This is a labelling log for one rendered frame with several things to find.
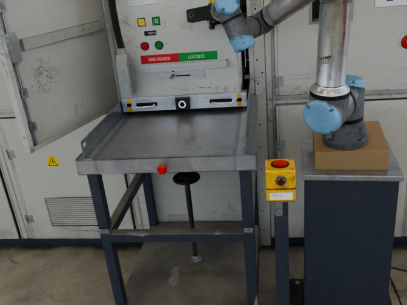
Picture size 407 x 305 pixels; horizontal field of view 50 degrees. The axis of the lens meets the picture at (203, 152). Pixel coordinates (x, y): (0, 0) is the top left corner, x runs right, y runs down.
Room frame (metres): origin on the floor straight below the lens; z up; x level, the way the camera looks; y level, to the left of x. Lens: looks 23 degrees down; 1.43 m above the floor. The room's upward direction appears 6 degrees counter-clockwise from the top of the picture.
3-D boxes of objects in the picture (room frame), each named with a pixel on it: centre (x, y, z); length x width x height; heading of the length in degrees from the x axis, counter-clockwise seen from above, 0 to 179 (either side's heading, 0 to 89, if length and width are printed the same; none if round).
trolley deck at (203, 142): (1.67, 0.08, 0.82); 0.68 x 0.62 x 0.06; 171
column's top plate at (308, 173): (1.41, -0.51, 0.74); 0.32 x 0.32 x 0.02; 76
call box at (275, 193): (1.09, -0.21, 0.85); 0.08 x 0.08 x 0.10; 81
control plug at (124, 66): (1.76, 0.28, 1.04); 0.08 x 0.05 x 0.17; 171
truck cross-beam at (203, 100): (1.81, 0.06, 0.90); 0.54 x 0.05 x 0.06; 81
